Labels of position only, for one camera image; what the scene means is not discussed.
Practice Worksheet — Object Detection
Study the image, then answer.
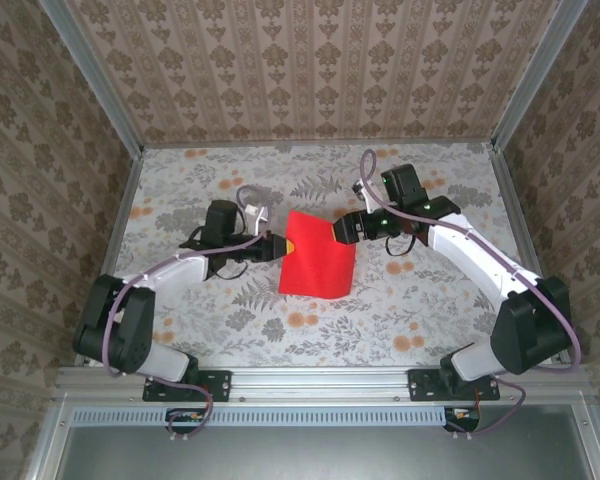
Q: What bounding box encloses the thin aluminium table rail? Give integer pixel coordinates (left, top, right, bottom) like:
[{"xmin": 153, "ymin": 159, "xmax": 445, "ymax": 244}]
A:
[{"xmin": 142, "ymin": 141, "xmax": 496, "ymax": 150}]

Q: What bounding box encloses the floral patterned table cover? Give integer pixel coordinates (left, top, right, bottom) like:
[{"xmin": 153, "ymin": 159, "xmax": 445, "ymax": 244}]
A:
[{"xmin": 87, "ymin": 144, "xmax": 556, "ymax": 369}]

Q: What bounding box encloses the slotted grey cable duct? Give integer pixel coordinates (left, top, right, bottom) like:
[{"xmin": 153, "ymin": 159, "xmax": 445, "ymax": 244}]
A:
[{"xmin": 72, "ymin": 405, "xmax": 449, "ymax": 427}]

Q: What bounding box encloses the aluminium panel frame bar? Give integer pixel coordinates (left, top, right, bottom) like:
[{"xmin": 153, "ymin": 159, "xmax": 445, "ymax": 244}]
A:
[
  {"xmin": 24, "ymin": 394, "xmax": 74, "ymax": 480},
  {"xmin": 572, "ymin": 399, "xmax": 600, "ymax": 480}
]

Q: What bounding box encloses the red paper sheet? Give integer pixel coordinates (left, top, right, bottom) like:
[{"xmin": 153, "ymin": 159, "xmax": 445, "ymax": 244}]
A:
[{"xmin": 278, "ymin": 209, "xmax": 358, "ymax": 301}]

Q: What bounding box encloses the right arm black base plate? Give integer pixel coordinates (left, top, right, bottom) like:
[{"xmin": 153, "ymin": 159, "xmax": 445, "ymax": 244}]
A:
[{"xmin": 407, "ymin": 368, "xmax": 501, "ymax": 403}]

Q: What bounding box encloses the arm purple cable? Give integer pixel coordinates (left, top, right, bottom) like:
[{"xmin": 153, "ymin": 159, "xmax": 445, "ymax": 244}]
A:
[
  {"xmin": 360, "ymin": 148, "xmax": 584, "ymax": 440},
  {"xmin": 102, "ymin": 184, "xmax": 271, "ymax": 444}
]

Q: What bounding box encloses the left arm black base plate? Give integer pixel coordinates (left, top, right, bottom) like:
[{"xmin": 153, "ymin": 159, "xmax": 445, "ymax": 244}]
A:
[{"xmin": 142, "ymin": 368, "xmax": 232, "ymax": 403}]

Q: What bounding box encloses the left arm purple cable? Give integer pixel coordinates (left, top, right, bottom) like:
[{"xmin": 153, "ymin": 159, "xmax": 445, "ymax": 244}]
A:
[{"xmin": 102, "ymin": 184, "xmax": 271, "ymax": 444}]

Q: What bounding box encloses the long aluminium mounting rail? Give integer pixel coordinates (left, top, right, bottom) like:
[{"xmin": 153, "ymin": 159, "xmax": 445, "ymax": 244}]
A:
[{"xmin": 54, "ymin": 364, "xmax": 592, "ymax": 401}]

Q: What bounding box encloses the grey metal panel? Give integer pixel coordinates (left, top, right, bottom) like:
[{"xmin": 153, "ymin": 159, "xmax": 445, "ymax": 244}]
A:
[{"xmin": 54, "ymin": 404, "xmax": 594, "ymax": 480}]

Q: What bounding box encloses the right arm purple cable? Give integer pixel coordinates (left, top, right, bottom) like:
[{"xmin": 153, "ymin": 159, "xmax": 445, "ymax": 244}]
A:
[{"xmin": 360, "ymin": 148, "xmax": 584, "ymax": 440}]

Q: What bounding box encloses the aluminium table side rail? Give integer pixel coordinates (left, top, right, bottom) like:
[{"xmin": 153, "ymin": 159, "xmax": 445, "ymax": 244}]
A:
[
  {"xmin": 492, "ymin": 147, "xmax": 571, "ymax": 366},
  {"xmin": 74, "ymin": 147, "xmax": 146, "ymax": 369}
]

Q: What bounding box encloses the aluminium frame post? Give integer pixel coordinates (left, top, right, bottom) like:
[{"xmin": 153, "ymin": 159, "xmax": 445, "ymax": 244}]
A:
[
  {"xmin": 488, "ymin": 0, "xmax": 592, "ymax": 154},
  {"xmin": 38, "ymin": 0, "xmax": 146, "ymax": 156}
]

